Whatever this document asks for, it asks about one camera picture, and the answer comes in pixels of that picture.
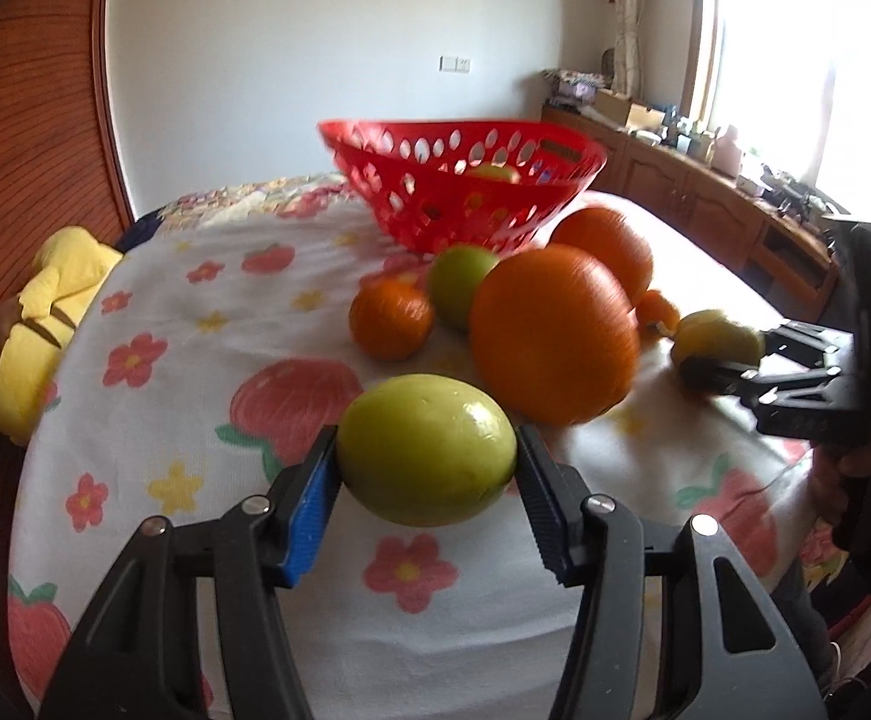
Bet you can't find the window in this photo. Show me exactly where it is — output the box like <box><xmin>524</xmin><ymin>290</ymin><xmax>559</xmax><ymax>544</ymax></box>
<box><xmin>686</xmin><ymin>0</ymin><xmax>871</xmax><ymax>218</ymax></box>

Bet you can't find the small tangerine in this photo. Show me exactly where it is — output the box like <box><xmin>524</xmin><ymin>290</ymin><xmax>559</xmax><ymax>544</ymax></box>
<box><xmin>634</xmin><ymin>289</ymin><xmax>683</xmax><ymax>335</ymax></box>

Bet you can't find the patterned curtain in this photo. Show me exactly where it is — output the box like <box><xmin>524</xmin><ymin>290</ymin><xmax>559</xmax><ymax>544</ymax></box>
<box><xmin>604</xmin><ymin>0</ymin><xmax>657</xmax><ymax>95</ymax></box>

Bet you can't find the floral blanket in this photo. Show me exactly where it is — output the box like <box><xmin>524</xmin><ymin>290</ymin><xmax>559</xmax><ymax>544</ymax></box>
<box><xmin>116</xmin><ymin>171</ymin><xmax>357</xmax><ymax>248</ymax></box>

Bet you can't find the white container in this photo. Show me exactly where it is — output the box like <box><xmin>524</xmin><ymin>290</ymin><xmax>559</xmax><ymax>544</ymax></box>
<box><xmin>709</xmin><ymin>124</ymin><xmax>744</xmax><ymax>173</ymax></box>

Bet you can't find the wooden cabinet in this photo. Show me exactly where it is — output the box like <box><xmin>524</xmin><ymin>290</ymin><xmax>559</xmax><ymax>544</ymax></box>
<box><xmin>540</xmin><ymin>105</ymin><xmax>842</xmax><ymax>323</ymax></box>

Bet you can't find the red plastic basket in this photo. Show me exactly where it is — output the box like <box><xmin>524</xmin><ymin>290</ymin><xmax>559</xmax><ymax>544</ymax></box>
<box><xmin>318</xmin><ymin>118</ymin><xmax>609</xmax><ymax>254</ymax></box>

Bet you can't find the person's right hand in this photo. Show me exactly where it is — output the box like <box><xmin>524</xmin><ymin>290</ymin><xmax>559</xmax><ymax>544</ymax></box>
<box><xmin>809</xmin><ymin>446</ymin><xmax>849</xmax><ymax>530</ymax></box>

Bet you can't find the green apple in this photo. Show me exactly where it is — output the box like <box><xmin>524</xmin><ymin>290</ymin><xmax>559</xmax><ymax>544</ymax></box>
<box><xmin>336</xmin><ymin>373</ymin><xmax>519</xmax><ymax>527</ymax></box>
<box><xmin>426</xmin><ymin>244</ymin><xmax>502</xmax><ymax>332</ymax></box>

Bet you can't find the stack of floral boxes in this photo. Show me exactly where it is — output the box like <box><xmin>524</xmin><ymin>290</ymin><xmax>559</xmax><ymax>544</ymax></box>
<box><xmin>542</xmin><ymin>67</ymin><xmax>609</xmax><ymax>107</ymax></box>

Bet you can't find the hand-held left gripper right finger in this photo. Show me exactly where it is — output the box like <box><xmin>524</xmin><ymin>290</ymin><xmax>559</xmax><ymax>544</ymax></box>
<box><xmin>516</xmin><ymin>424</ymin><xmax>830</xmax><ymax>720</ymax></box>

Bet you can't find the strawberry print bed sheet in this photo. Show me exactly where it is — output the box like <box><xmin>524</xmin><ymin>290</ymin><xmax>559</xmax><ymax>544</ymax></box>
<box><xmin>7</xmin><ymin>191</ymin><xmax>857</xmax><ymax>720</ymax></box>

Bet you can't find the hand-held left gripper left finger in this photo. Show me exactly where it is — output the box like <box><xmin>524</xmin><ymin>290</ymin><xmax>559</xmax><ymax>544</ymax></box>
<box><xmin>37</xmin><ymin>426</ymin><xmax>342</xmax><ymax>720</ymax></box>

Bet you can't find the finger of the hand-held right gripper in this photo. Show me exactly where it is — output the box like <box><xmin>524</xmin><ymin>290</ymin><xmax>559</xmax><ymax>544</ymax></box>
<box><xmin>761</xmin><ymin>320</ymin><xmax>854</xmax><ymax>370</ymax></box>
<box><xmin>680</xmin><ymin>358</ymin><xmax>857</xmax><ymax>436</ymax></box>

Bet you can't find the cardboard box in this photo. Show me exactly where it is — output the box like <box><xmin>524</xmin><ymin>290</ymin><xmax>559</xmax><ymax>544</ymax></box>
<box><xmin>592</xmin><ymin>88</ymin><xmax>665</xmax><ymax>132</ymax></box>

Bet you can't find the yellow plush toy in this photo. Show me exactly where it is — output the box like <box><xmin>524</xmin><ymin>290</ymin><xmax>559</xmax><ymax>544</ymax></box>
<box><xmin>0</xmin><ymin>226</ymin><xmax>125</xmax><ymax>445</ymax></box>

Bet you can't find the large orange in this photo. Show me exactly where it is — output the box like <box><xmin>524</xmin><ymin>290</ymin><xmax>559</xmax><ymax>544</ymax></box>
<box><xmin>550</xmin><ymin>207</ymin><xmax>656</xmax><ymax>301</ymax></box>
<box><xmin>469</xmin><ymin>246</ymin><xmax>640</xmax><ymax>427</ymax></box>

